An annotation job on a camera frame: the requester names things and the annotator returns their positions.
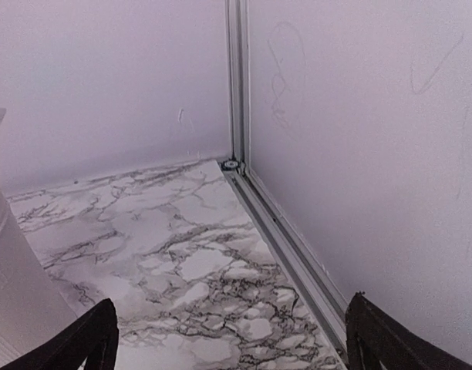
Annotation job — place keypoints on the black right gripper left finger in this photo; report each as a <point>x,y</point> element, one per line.
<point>90,342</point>

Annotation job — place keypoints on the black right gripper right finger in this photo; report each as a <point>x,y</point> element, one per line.
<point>376,341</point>

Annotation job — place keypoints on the white ribbed cup holder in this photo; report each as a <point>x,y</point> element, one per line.
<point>32,310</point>

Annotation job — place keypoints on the aluminium right frame post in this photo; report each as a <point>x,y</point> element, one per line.
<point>239,80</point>

